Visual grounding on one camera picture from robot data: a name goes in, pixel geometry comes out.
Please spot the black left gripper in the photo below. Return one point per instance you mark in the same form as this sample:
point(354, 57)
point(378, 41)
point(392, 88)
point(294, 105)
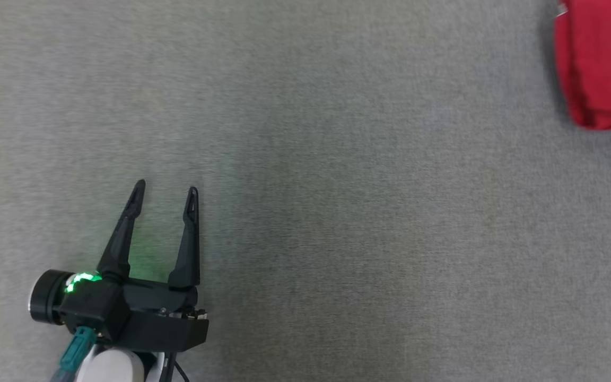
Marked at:
point(162, 323)

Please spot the red shorts with white stripe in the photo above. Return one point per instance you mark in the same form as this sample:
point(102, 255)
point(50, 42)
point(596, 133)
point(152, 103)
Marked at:
point(608, 63)

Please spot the grey fabric sofa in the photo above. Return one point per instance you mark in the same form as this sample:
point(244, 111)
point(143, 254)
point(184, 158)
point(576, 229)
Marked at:
point(364, 212)

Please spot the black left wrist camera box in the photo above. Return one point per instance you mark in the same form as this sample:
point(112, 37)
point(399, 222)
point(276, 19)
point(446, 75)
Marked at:
point(88, 305)

